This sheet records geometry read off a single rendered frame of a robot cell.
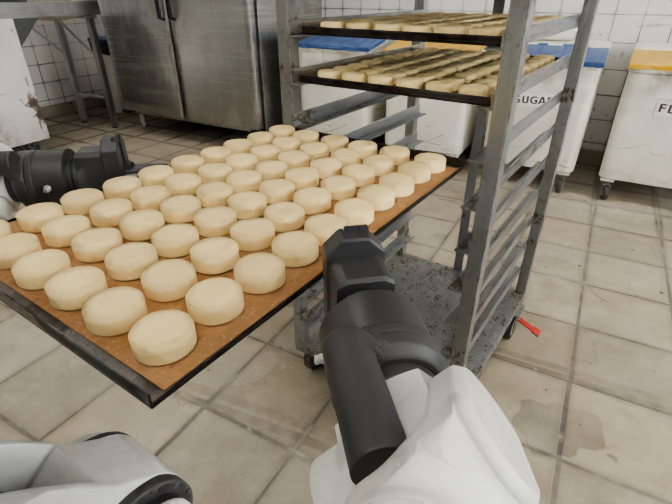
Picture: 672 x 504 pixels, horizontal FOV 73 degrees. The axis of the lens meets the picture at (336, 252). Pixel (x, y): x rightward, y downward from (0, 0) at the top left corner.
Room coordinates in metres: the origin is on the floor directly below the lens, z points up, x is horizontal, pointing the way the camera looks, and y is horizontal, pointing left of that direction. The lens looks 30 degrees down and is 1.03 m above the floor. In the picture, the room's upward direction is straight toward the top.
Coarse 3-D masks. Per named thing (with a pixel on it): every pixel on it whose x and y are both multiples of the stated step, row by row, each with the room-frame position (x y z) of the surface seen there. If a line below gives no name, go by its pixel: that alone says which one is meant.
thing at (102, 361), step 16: (384, 144) 0.80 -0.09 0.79; (448, 160) 0.73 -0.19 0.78; (464, 160) 0.72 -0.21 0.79; (432, 192) 0.61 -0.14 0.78; (0, 288) 0.37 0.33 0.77; (304, 288) 0.37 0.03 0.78; (16, 304) 0.33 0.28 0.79; (32, 304) 0.34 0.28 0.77; (32, 320) 0.32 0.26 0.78; (48, 320) 0.32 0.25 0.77; (64, 336) 0.28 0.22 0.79; (80, 336) 0.30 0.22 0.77; (240, 336) 0.29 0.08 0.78; (80, 352) 0.27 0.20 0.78; (96, 352) 0.28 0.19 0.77; (224, 352) 0.28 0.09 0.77; (96, 368) 0.26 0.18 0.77; (112, 368) 0.25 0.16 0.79; (128, 368) 0.26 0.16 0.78; (128, 384) 0.24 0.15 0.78; (144, 384) 0.24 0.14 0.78; (176, 384) 0.24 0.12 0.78; (144, 400) 0.23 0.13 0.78; (160, 400) 0.23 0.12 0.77
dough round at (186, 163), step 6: (180, 156) 0.71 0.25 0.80; (186, 156) 0.71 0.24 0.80; (192, 156) 0.71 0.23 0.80; (198, 156) 0.71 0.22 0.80; (174, 162) 0.68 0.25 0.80; (180, 162) 0.68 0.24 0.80; (186, 162) 0.68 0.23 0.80; (192, 162) 0.68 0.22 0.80; (198, 162) 0.69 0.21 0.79; (174, 168) 0.68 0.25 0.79; (180, 168) 0.67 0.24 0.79; (186, 168) 0.67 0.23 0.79; (192, 168) 0.68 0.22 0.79
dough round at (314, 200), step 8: (296, 192) 0.56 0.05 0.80; (304, 192) 0.56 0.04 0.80; (312, 192) 0.56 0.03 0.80; (320, 192) 0.56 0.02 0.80; (328, 192) 0.56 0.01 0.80; (296, 200) 0.54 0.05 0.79; (304, 200) 0.54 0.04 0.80; (312, 200) 0.53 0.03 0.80; (320, 200) 0.54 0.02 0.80; (328, 200) 0.54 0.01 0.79; (304, 208) 0.53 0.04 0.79; (312, 208) 0.53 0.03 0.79; (320, 208) 0.53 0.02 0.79; (328, 208) 0.54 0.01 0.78
